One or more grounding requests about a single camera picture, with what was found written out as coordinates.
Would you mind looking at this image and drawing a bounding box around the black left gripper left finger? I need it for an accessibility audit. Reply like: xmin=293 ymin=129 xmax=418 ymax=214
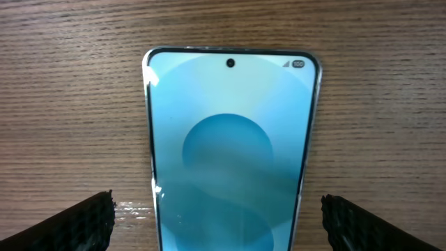
xmin=1 ymin=190 xmax=116 ymax=251

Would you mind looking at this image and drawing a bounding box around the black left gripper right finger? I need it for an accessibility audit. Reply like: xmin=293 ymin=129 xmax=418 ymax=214
xmin=321 ymin=194 xmax=440 ymax=251

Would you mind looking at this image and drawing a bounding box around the blue screen smartphone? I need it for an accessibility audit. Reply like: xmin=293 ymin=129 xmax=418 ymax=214
xmin=141 ymin=46 xmax=323 ymax=250

